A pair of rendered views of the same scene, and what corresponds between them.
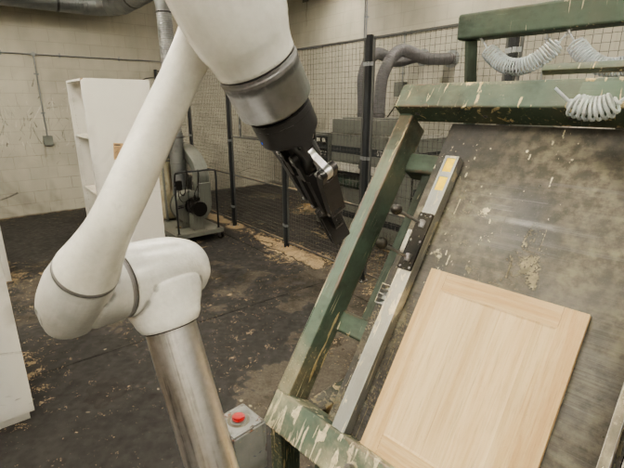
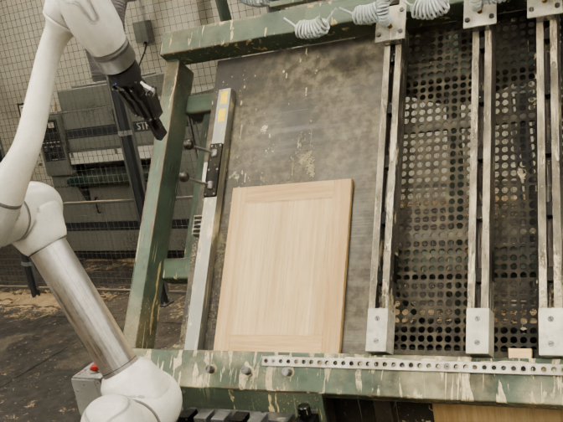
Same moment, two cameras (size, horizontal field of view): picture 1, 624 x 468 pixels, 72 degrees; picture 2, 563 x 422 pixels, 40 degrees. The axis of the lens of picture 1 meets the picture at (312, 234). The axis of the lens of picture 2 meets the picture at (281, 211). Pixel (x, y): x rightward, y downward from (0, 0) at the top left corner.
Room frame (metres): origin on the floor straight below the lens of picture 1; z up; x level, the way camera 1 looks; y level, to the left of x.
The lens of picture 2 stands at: (-1.30, 0.34, 1.86)
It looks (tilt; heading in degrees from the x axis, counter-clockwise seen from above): 13 degrees down; 341
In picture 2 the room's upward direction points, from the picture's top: 10 degrees counter-clockwise
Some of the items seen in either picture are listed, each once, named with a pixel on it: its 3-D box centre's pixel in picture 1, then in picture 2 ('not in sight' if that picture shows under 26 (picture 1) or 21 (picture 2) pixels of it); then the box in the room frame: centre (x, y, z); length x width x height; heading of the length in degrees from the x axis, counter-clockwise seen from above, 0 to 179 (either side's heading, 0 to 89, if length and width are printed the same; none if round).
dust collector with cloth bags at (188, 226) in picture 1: (175, 158); not in sight; (6.19, 1.95, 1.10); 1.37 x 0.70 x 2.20; 39
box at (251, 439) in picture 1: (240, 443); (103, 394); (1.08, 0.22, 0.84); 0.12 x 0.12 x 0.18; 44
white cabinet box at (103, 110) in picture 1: (121, 188); not in sight; (4.28, 1.92, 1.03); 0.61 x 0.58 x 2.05; 39
